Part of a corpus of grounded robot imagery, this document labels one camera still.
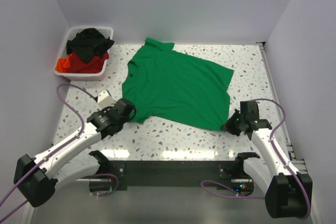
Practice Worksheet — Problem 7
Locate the green t shirt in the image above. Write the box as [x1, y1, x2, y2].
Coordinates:
[122, 38, 234, 131]

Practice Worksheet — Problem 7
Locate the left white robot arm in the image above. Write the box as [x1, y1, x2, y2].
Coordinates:
[14, 98, 136, 207]

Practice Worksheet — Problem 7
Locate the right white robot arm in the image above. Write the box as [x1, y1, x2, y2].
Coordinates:
[221, 99, 313, 219]

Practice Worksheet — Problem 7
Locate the red t shirt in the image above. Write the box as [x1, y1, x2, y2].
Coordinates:
[64, 52, 109, 73]

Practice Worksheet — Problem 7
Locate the orange t shirt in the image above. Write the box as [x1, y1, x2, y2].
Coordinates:
[55, 55, 71, 73]

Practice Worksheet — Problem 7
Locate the black t shirt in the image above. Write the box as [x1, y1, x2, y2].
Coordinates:
[66, 28, 114, 63]

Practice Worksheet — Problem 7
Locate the white laundry basket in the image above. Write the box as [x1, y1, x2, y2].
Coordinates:
[54, 26, 114, 81]

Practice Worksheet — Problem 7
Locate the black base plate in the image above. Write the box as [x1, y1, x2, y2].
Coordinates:
[84, 161, 254, 192]

